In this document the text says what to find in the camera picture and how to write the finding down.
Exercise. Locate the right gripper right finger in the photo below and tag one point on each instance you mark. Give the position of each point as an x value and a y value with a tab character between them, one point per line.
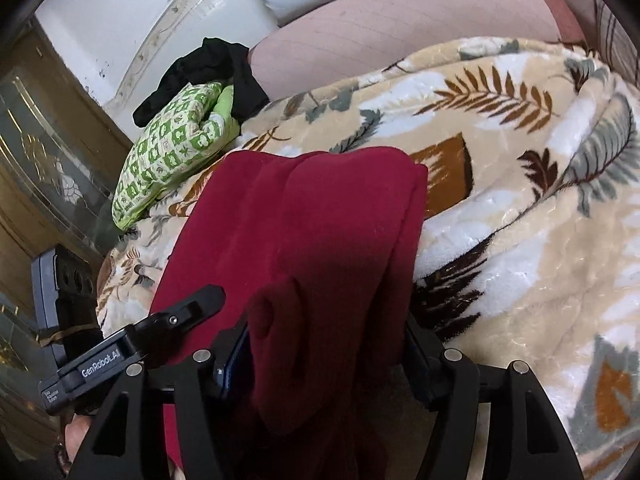
526	438

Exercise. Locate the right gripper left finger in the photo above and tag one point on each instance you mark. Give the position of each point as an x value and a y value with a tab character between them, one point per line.
127	438

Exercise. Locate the red knit garment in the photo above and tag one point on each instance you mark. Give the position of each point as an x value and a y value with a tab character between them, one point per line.
317	252

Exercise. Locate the person's left hand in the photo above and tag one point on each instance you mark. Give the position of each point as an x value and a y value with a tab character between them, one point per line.
73	434

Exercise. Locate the wooden glass-panel door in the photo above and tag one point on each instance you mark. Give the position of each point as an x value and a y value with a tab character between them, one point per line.
60	159

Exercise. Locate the beige leaf-pattern blanket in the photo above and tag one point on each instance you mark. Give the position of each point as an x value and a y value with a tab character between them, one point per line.
530	244

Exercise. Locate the green patterned white cloth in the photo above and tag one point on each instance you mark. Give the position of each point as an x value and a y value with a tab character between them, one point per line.
189	131

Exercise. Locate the black garment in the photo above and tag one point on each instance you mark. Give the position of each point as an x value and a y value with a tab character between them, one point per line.
215	60

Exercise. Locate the pink mattress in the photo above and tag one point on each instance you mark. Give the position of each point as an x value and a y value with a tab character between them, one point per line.
347	38

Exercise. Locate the striped beige quilt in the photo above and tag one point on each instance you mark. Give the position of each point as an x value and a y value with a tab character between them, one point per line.
614	44

